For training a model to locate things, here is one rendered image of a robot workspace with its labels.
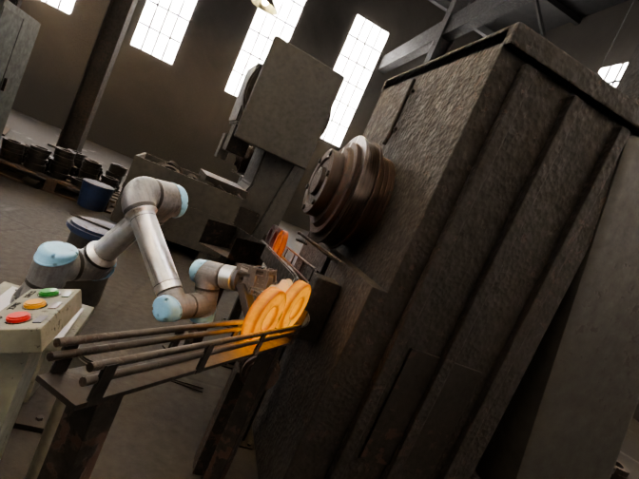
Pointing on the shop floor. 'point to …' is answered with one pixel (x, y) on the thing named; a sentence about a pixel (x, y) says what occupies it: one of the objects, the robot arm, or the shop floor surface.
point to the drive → (582, 358)
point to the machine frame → (450, 264)
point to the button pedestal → (28, 349)
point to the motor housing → (226, 411)
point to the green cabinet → (13, 53)
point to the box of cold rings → (192, 227)
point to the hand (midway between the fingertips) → (294, 299)
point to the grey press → (276, 131)
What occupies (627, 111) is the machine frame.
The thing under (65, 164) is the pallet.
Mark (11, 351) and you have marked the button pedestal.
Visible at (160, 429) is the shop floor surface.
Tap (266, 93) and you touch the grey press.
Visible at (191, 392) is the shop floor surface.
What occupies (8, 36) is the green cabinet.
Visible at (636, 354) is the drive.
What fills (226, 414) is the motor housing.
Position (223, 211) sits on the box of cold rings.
